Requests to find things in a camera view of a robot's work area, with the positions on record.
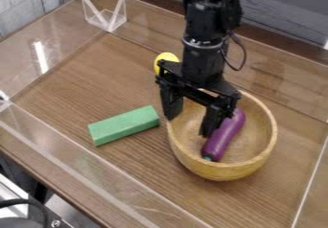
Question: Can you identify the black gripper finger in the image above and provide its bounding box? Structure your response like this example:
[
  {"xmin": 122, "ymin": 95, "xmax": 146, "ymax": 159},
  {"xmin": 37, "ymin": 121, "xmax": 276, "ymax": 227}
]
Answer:
[
  {"xmin": 161, "ymin": 84, "xmax": 183, "ymax": 121},
  {"xmin": 199, "ymin": 104, "xmax": 233, "ymax": 138}
]

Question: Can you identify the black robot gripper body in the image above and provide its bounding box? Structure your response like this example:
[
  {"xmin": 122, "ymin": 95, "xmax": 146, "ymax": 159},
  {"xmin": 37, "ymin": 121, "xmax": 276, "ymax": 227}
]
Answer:
[{"xmin": 154, "ymin": 36, "xmax": 244, "ymax": 118}]

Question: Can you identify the purple toy eggplant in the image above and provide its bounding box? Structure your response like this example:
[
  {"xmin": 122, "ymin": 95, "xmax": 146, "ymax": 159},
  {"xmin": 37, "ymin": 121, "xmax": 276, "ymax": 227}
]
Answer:
[{"xmin": 201, "ymin": 108, "xmax": 246, "ymax": 162}]

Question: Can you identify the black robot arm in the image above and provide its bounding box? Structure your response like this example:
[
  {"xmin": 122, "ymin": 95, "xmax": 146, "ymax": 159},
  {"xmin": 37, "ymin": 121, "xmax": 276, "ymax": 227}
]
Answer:
[{"xmin": 157, "ymin": 0, "xmax": 242, "ymax": 137}]

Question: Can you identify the brown wooden bowl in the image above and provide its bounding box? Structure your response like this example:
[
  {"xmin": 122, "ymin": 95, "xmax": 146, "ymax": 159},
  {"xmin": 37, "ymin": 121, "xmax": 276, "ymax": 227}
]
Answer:
[{"xmin": 166, "ymin": 91, "xmax": 278, "ymax": 181}]

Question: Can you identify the yellow toy lemon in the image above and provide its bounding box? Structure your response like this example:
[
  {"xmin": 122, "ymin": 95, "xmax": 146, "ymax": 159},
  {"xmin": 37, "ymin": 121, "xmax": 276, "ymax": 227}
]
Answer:
[{"xmin": 154, "ymin": 52, "xmax": 179, "ymax": 74}]

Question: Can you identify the green rectangular block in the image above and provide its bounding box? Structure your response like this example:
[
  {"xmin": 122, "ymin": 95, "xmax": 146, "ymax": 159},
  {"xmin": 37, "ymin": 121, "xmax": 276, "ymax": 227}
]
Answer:
[{"xmin": 87, "ymin": 105, "xmax": 161, "ymax": 147}]

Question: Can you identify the clear acrylic tray wall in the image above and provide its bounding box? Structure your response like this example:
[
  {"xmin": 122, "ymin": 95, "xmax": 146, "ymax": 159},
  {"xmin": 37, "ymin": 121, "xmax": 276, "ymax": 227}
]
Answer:
[{"xmin": 0, "ymin": 0, "xmax": 328, "ymax": 228}]

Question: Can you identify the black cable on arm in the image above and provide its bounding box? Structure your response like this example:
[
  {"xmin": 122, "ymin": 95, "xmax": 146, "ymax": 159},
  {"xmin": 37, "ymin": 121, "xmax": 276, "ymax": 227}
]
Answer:
[{"xmin": 219, "ymin": 30, "xmax": 249, "ymax": 73}]

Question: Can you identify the black metal bracket with bolt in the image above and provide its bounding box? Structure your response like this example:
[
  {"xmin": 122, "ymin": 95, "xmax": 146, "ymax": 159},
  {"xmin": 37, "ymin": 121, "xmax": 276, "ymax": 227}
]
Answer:
[{"xmin": 27, "ymin": 197, "xmax": 78, "ymax": 228}]

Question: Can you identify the black cable bottom left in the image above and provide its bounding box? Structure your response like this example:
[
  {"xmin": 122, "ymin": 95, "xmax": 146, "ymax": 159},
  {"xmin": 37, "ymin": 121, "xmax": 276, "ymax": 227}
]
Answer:
[{"xmin": 0, "ymin": 197, "xmax": 45, "ymax": 228}]

